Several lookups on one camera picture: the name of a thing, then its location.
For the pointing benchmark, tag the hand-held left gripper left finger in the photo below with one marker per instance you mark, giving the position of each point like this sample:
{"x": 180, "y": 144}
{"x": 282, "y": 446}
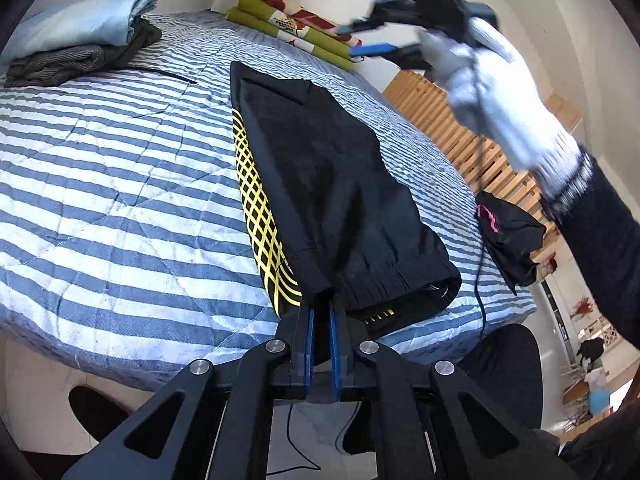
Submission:
{"x": 310, "y": 345}

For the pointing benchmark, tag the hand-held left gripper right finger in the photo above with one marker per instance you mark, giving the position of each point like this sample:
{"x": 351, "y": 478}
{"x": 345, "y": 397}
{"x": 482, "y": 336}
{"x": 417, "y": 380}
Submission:
{"x": 336, "y": 350}

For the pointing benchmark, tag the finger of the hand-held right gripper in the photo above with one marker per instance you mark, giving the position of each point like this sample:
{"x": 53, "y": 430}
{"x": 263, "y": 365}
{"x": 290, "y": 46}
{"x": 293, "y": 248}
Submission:
{"x": 360, "y": 26}
{"x": 382, "y": 50}

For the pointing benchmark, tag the black pants with yellow print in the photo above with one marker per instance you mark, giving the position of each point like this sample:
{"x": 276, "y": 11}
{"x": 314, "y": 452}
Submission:
{"x": 325, "y": 160}

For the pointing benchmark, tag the person's right forearm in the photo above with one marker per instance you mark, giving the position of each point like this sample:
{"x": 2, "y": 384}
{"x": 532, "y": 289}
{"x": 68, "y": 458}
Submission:
{"x": 610, "y": 260}

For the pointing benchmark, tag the person's right hand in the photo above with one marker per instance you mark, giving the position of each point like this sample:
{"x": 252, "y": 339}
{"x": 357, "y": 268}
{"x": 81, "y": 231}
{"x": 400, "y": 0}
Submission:
{"x": 500, "y": 95}

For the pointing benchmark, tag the green floral folded quilt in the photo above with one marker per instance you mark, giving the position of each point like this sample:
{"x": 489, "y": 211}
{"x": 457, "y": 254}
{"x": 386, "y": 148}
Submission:
{"x": 295, "y": 35}

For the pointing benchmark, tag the red floral folded blanket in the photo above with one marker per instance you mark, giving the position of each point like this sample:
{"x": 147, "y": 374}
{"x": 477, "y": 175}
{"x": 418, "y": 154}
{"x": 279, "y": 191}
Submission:
{"x": 295, "y": 7}

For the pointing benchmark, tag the light wooden door panel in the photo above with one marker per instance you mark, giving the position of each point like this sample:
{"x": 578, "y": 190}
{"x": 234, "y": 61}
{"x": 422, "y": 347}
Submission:
{"x": 565, "y": 110}

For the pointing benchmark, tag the dark rounded object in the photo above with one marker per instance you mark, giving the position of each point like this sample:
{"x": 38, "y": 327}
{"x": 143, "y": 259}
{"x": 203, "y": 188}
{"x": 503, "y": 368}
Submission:
{"x": 505, "y": 375}

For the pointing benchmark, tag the black garment with pink stripes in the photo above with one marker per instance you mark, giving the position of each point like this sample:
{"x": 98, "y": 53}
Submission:
{"x": 510, "y": 235}

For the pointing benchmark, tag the dark slipper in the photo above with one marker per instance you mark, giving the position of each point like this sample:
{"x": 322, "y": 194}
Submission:
{"x": 97, "y": 410}

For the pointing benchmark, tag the black folded garment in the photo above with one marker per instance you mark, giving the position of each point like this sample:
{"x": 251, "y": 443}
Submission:
{"x": 137, "y": 45}

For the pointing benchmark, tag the blue white striped bed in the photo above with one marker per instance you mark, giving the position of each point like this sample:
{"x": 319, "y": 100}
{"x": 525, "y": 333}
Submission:
{"x": 125, "y": 185}

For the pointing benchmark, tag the black bag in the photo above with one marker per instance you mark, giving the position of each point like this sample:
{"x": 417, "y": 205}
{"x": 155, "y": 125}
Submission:
{"x": 592, "y": 350}

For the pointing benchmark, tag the blue bin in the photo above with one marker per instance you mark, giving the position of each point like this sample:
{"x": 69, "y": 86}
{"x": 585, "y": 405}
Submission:
{"x": 599, "y": 401}

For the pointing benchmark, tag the light blue folded cloth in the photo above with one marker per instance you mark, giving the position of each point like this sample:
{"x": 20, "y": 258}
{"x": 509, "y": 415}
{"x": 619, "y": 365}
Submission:
{"x": 75, "y": 22}

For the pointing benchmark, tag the person's dark clothing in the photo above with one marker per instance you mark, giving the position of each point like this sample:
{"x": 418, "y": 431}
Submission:
{"x": 605, "y": 455}

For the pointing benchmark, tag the grey folded garment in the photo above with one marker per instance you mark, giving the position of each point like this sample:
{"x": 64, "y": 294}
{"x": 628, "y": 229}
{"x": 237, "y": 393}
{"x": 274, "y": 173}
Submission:
{"x": 55, "y": 65}

